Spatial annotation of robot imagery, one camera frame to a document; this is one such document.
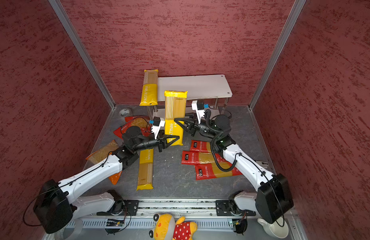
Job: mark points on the white two-tier shelf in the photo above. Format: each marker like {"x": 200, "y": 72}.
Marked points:
{"x": 205, "y": 87}

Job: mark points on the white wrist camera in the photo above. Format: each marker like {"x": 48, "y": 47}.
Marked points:
{"x": 199, "y": 107}
{"x": 157, "y": 124}

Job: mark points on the clear tape roll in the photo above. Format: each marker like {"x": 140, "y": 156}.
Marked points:
{"x": 71, "y": 231}

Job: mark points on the red macaroni bag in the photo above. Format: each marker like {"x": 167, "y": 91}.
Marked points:
{"x": 143, "y": 122}

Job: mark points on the aluminium corner post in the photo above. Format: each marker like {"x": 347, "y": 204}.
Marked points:
{"x": 284, "y": 35}
{"x": 73, "y": 35}

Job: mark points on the red spaghetti bag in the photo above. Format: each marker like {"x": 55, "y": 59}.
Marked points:
{"x": 211, "y": 171}
{"x": 196, "y": 158}
{"x": 200, "y": 146}

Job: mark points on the yellow plush toy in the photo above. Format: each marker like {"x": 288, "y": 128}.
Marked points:
{"x": 167, "y": 228}

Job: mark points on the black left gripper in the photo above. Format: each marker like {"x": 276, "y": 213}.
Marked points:
{"x": 161, "y": 142}

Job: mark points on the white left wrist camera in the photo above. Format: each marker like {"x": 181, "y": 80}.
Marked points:
{"x": 157, "y": 124}

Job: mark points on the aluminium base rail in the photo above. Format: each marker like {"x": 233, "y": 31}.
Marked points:
{"x": 209, "y": 214}

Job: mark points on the aluminium corner post left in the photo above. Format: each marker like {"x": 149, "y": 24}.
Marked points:
{"x": 73, "y": 35}

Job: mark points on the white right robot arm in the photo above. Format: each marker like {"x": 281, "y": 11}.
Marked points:
{"x": 274, "y": 197}

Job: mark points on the aluminium corner post right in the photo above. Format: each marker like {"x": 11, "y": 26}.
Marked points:
{"x": 284, "y": 35}

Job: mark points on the orange macaroni bag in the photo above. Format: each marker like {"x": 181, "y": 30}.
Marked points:
{"x": 101, "y": 154}

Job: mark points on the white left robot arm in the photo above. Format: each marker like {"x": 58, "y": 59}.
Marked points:
{"x": 61, "y": 202}

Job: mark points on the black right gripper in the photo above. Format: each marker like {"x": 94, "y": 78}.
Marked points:
{"x": 192, "y": 127}

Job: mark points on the white ceramic cup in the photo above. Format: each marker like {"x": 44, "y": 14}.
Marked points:
{"x": 279, "y": 229}

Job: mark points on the red spaghetti bag front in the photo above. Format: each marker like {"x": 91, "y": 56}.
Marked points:
{"x": 211, "y": 171}

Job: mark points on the red spaghetti bag middle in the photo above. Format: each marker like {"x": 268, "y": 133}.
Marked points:
{"x": 196, "y": 158}

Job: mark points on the red spaghetti bag back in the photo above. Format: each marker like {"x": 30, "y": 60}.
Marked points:
{"x": 200, "y": 146}

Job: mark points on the yellow spaghetti bag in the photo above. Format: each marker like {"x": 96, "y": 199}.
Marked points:
{"x": 145, "y": 177}
{"x": 175, "y": 107}
{"x": 150, "y": 88}

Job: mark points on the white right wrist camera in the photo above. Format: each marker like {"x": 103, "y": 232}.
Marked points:
{"x": 199, "y": 107}

